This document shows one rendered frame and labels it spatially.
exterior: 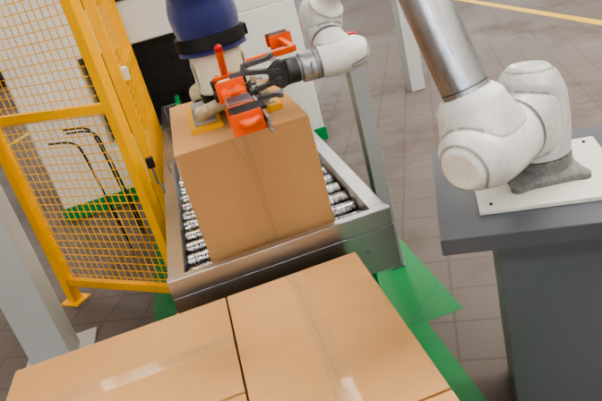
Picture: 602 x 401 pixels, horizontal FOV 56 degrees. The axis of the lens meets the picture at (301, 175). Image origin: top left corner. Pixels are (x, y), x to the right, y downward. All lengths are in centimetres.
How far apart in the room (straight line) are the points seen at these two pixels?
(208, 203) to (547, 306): 95
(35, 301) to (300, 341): 141
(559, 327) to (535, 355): 11
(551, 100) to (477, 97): 21
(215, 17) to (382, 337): 102
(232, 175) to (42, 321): 124
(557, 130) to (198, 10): 104
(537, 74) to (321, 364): 80
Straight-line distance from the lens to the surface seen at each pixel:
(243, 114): 127
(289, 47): 195
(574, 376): 174
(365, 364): 132
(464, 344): 215
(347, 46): 165
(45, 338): 266
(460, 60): 121
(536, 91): 135
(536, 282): 152
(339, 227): 173
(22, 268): 251
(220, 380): 141
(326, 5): 171
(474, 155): 117
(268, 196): 170
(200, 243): 201
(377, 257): 182
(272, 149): 166
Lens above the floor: 143
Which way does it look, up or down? 23 degrees down
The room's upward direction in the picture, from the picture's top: 15 degrees counter-clockwise
